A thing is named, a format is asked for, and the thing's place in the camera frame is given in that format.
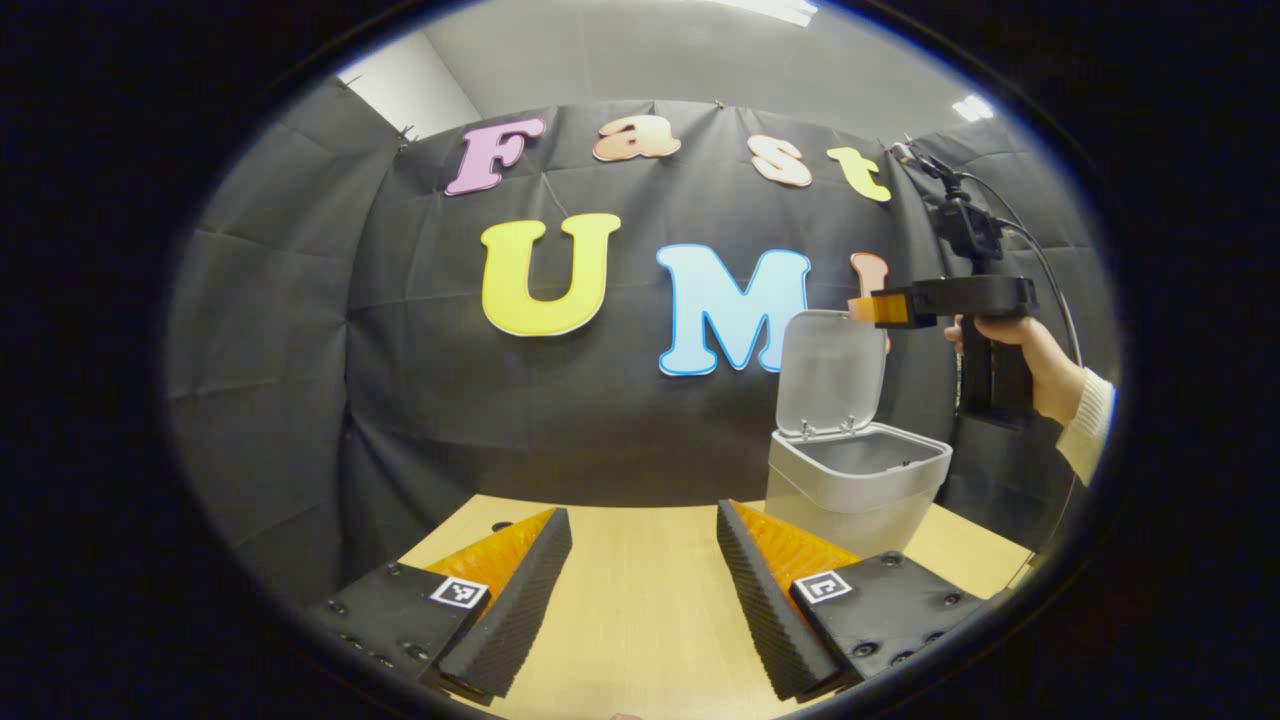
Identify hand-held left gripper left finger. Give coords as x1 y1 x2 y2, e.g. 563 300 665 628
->
300 507 574 706

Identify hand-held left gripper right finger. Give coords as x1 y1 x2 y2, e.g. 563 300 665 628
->
716 499 1009 703

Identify grey desktop garbage bin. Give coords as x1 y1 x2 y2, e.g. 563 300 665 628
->
765 309 954 559

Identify wooden desktop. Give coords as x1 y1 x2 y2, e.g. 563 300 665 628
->
400 493 1036 720

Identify black backdrop cloth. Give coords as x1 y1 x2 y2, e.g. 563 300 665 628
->
165 80 1121 611

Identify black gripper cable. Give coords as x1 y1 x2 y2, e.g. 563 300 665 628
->
958 172 1085 591

